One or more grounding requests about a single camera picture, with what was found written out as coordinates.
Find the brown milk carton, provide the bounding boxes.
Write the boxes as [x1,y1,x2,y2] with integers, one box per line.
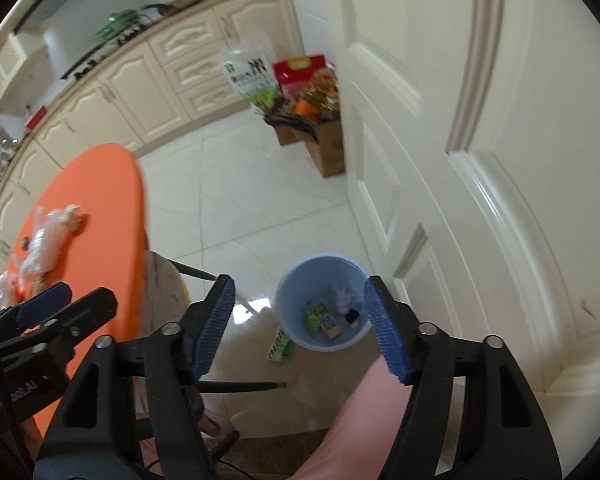
[320,311,342,339]

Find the white rice bag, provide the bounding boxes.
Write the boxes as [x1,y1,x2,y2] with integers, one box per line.
[216,30,282,114]

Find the yellow green snack bag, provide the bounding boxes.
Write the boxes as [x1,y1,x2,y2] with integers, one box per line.
[306,304,326,333]

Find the green checkered wrapper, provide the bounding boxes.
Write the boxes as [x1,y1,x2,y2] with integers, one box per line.
[266,327,294,363]

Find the clear twisted plastic wrapper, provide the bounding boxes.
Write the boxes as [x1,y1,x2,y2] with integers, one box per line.
[0,271,19,309]

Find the white rolled plastic bag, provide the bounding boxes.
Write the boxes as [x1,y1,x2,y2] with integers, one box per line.
[18,207,69,288]

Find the black plastic bag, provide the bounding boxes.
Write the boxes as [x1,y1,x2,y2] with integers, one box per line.
[344,309,361,328]

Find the pink trouser leg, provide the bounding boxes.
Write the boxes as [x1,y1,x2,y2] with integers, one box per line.
[292,358,412,480]

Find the light blue trash bin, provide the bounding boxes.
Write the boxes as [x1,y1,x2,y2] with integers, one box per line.
[274,254,370,353]

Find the white door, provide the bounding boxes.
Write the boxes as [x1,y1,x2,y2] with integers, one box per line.
[329,0,600,471]

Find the gas stove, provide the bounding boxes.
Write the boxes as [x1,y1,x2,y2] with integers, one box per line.
[60,23,149,81]

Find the brown cardboard box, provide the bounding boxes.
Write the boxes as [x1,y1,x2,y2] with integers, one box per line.
[264,113,346,178]

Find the orange round table mat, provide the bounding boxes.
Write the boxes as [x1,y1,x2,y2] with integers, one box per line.
[7,142,150,436]

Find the green electric pot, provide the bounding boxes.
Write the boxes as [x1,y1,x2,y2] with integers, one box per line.
[95,9,138,42]

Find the crumpled paper ball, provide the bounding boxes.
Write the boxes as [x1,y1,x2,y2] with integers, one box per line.
[58,204,88,234]

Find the steel wok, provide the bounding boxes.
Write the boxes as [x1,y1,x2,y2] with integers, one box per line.
[140,0,204,18]

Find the pink printed plastic bag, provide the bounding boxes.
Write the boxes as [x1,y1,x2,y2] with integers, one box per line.
[332,286,356,316]

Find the red gift bag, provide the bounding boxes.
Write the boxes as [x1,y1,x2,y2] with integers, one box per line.
[273,54,326,100]

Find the red basin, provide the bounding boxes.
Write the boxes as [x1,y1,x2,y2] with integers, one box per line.
[24,105,47,131]

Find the lower kitchen cabinets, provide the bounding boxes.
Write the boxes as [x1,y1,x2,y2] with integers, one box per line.
[0,0,303,274]

